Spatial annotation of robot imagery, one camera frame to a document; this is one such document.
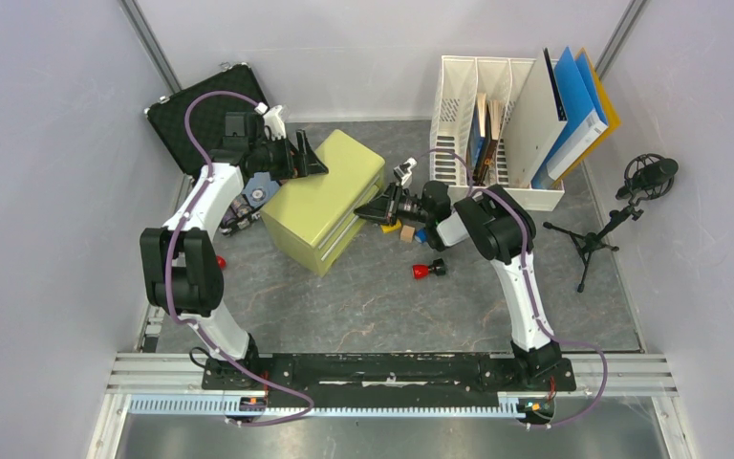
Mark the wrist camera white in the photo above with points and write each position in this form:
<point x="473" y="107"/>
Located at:
<point x="403" y="172"/>
<point x="273" y="118"/>

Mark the blue plastic folder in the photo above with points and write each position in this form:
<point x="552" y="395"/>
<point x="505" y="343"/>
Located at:
<point x="586" y="123"/>

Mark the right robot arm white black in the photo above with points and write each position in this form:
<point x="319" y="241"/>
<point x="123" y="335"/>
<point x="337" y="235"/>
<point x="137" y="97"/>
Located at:
<point x="501" y="231"/>

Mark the black microphone on tripod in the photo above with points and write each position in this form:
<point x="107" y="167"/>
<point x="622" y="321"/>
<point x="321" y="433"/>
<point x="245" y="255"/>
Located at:
<point x="646" y="178"/>

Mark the yellow eraser block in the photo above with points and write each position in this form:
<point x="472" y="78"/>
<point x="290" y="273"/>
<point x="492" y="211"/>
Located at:
<point x="391" y="228"/>

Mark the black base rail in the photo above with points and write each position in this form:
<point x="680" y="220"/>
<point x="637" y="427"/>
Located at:
<point x="388" y="380"/>

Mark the white paper box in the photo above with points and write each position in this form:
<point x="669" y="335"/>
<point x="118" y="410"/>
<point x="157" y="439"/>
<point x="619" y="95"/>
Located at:
<point x="537" y="120"/>

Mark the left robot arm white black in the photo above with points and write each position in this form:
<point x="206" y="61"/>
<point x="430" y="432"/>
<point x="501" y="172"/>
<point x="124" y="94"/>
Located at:
<point x="180" y="269"/>

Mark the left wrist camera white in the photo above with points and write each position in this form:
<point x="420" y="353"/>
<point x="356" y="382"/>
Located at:
<point x="273" y="118"/>

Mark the white file organizer rack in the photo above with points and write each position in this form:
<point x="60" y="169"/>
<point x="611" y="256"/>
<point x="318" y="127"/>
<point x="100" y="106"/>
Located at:
<point x="461" y="78"/>

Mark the orange plastic folder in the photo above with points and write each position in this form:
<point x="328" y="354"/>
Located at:
<point x="610" y="111"/>

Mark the green drawer cabinet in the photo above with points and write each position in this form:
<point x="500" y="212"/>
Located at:
<point x="312" y="220"/>

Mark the red black stamp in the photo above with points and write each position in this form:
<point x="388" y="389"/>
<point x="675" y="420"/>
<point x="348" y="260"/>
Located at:
<point x="221" y="261"/>
<point x="437" y="267"/>

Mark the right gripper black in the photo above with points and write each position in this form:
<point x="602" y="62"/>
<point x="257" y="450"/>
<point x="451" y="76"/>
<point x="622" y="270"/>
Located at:
<point x="383" y="207"/>

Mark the Animal Farm book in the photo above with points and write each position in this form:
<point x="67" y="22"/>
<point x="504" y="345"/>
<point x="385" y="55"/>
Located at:
<point x="477" y="131"/>

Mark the black poker chip case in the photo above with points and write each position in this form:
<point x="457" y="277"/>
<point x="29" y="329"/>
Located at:
<point x="211" y="131"/>

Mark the wooden cube block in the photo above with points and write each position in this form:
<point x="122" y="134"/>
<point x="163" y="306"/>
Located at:
<point x="407" y="234"/>

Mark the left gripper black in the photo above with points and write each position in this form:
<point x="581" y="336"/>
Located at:
<point x="308" y="163"/>

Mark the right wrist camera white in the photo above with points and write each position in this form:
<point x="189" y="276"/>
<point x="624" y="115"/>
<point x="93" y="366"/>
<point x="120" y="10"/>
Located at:
<point x="403" y="172"/>

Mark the brown small book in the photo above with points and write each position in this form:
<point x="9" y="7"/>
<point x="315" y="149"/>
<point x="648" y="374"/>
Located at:
<point x="495" y="115"/>

